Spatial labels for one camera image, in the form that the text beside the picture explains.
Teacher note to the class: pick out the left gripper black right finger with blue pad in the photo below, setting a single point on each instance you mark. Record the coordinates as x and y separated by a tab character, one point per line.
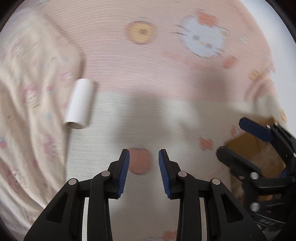
226	219

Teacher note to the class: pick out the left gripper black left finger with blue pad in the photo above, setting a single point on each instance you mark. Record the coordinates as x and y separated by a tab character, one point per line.
62	219

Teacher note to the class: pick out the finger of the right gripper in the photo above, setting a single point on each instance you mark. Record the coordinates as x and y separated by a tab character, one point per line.
244	170
281	140

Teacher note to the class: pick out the white cardboard tube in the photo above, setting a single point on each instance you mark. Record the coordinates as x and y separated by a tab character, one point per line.
79	104

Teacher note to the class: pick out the brown cardboard box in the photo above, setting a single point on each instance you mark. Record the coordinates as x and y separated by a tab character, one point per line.
258	152

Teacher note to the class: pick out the pink Hello Kitty blanket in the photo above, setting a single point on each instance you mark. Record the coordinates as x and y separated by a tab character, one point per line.
174	75

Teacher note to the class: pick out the cream patterned cloth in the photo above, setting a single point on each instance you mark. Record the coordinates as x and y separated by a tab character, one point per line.
38	70

